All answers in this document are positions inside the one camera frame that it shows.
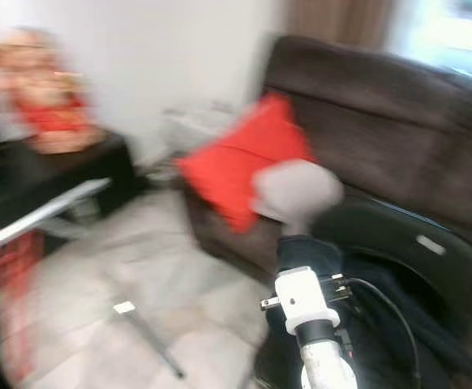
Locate black hoodie with green logo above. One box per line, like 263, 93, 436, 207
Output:
256, 235, 472, 389

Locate red plastic hanger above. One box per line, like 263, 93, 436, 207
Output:
0, 229, 50, 382

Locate black television console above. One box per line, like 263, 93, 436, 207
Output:
0, 134, 139, 305

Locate silver metal clothes rack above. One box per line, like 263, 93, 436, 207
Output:
0, 177, 187, 380

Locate red laughing Buddha statue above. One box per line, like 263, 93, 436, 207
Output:
0, 28, 107, 155

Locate side table with lace cloth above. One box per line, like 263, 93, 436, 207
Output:
159, 101, 241, 159

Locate red cushion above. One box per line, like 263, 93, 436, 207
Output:
175, 92, 316, 234

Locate grey plush pillow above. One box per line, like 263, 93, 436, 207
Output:
251, 159, 345, 237

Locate brown curtain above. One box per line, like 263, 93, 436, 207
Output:
285, 0, 401, 49

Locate brown fabric sofa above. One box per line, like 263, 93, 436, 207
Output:
179, 34, 472, 325

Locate black folding chair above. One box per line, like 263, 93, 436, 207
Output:
309, 194, 472, 325

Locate bright window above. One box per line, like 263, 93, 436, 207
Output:
386, 0, 472, 80

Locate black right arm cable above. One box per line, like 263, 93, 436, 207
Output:
345, 276, 423, 389

